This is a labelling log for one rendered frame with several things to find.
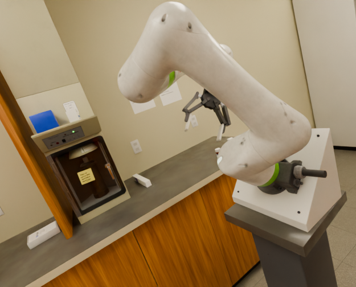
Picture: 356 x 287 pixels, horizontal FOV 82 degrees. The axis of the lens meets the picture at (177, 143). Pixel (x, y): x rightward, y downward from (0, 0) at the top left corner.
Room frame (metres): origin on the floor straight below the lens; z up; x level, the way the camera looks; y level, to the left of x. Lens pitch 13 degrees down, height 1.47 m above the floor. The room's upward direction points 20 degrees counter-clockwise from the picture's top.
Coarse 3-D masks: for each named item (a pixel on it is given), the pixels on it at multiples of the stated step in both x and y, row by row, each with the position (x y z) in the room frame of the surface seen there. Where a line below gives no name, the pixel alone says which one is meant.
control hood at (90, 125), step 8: (80, 120) 1.11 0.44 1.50; (88, 120) 1.13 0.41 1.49; (96, 120) 1.16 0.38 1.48; (56, 128) 1.06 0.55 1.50; (64, 128) 1.08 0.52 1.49; (72, 128) 1.11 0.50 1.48; (88, 128) 1.17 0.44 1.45; (96, 128) 1.20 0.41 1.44; (32, 136) 1.02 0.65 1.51; (40, 136) 1.04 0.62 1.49; (48, 136) 1.06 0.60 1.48; (40, 144) 1.06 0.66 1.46; (64, 144) 1.14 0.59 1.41
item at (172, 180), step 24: (216, 144) 1.73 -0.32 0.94; (168, 168) 1.56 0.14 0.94; (192, 168) 1.38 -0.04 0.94; (216, 168) 1.23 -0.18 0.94; (144, 192) 1.25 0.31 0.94; (168, 192) 1.13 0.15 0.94; (192, 192) 1.10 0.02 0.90; (72, 216) 1.28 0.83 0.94; (96, 216) 1.15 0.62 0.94; (120, 216) 1.05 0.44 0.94; (144, 216) 0.97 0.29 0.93; (24, 240) 1.18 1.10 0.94; (48, 240) 1.07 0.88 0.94; (72, 240) 0.98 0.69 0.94; (96, 240) 0.90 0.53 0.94; (0, 264) 1.00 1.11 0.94; (24, 264) 0.91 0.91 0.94; (48, 264) 0.84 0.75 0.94; (72, 264) 0.82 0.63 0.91
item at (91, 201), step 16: (80, 144) 1.18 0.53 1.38; (96, 144) 1.22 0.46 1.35; (64, 160) 1.14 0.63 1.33; (80, 160) 1.17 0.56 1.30; (96, 160) 1.20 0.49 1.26; (112, 160) 1.24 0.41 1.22; (64, 176) 1.13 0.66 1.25; (96, 176) 1.19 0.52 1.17; (80, 192) 1.14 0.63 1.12; (96, 192) 1.17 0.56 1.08; (112, 192) 1.20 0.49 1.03; (80, 208) 1.12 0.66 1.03
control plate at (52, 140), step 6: (78, 126) 1.12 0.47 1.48; (66, 132) 1.10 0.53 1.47; (72, 132) 1.12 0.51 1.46; (78, 132) 1.14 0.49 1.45; (48, 138) 1.07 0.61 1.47; (54, 138) 1.08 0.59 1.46; (60, 138) 1.10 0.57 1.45; (66, 138) 1.12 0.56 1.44; (72, 138) 1.15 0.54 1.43; (48, 144) 1.08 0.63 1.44; (54, 144) 1.10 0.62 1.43; (60, 144) 1.12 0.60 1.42
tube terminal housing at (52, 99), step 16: (32, 96) 1.15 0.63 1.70; (48, 96) 1.18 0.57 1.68; (64, 96) 1.21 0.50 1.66; (80, 96) 1.24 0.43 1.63; (32, 112) 1.14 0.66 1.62; (64, 112) 1.19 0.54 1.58; (80, 112) 1.23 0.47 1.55; (32, 128) 1.12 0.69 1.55; (128, 192) 1.25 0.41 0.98; (96, 208) 1.17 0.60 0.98
